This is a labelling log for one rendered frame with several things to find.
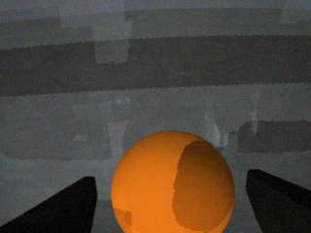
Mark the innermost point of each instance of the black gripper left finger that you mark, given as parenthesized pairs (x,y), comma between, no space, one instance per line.
(69,211)

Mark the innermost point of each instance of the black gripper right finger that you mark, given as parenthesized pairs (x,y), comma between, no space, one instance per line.
(280,206)

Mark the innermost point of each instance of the orange ball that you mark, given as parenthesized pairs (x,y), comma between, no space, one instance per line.
(172,182)

